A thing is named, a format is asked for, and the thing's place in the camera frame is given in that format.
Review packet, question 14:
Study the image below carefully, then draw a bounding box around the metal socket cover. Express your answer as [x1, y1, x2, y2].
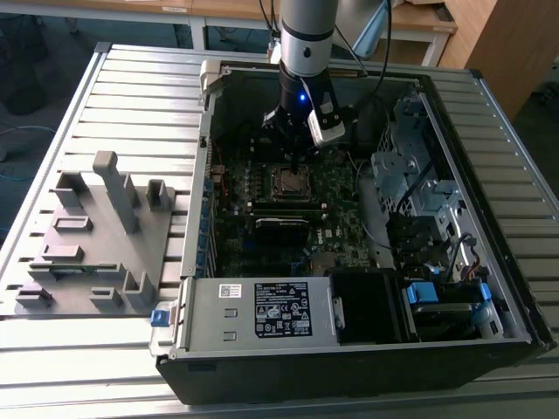
[270, 164, 317, 201]

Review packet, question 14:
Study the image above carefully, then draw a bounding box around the green motherboard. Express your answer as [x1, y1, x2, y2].
[204, 139, 381, 278]

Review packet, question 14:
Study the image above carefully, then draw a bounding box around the silver metal drive cage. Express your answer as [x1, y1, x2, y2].
[369, 82, 471, 263]

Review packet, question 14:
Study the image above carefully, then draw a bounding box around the black graphics card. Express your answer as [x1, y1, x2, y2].
[253, 216, 312, 259]

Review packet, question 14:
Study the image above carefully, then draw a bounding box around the silver chipset heatsink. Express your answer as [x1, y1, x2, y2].
[310, 251, 338, 277]

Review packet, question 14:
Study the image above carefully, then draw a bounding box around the blue disk carrier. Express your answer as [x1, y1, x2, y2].
[404, 281, 440, 306]

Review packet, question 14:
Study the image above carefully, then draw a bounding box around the grey parts rack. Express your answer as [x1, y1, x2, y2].
[12, 150, 178, 316]

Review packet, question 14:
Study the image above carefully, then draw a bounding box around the grey power supply unit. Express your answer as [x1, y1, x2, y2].
[185, 276, 347, 351]

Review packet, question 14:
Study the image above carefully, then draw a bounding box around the wooden cabinet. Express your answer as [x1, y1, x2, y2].
[438, 0, 559, 126]

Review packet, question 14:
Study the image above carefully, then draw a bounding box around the black disk drive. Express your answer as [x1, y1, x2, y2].
[410, 303, 477, 342]

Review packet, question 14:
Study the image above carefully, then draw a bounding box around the black PC case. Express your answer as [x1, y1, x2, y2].
[148, 58, 558, 407]

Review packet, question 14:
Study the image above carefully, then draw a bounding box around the green RAM stick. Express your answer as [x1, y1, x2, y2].
[48, 264, 120, 278]

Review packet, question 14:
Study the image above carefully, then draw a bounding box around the black office chair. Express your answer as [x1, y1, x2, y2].
[0, 24, 50, 117]

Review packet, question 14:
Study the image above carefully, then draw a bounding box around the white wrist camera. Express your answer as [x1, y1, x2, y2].
[306, 77, 347, 148]

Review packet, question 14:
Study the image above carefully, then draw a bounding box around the black looped cable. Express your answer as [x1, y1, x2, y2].
[352, 93, 392, 152]

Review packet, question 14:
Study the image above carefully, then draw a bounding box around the black drive cable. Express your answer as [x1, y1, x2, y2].
[395, 159, 437, 213]

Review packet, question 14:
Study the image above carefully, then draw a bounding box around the wooden desk white frame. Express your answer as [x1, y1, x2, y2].
[0, 0, 206, 50]
[191, 0, 459, 67]

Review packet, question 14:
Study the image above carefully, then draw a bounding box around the coloured wire bundle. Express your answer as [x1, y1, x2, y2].
[462, 259, 490, 283]

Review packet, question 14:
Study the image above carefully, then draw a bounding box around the blue floor cable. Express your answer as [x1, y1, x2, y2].
[0, 124, 58, 184]

